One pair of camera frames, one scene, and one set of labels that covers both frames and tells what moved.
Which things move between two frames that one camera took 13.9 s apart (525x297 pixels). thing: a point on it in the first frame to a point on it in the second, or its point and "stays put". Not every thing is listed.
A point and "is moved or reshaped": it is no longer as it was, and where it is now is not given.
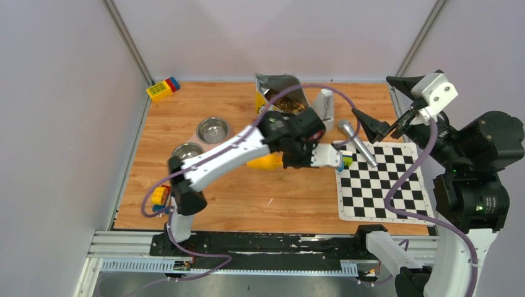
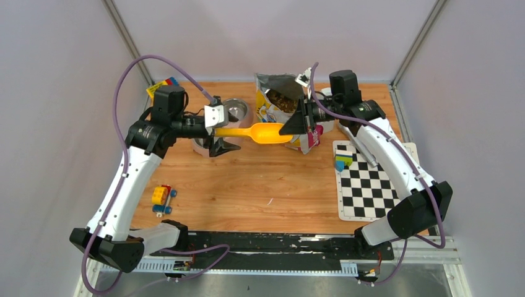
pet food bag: (267, 85) stays put
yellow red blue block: (163, 89) stays put
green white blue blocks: (346, 160) stays put
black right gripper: (373, 127) to (296, 125)
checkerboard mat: (362, 190) stays put
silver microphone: (345, 125) stays put
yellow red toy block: (160, 197) stays put
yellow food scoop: (272, 161) is moved or reshaped
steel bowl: (186, 150) to (199, 142)
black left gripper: (307, 161) to (221, 146)
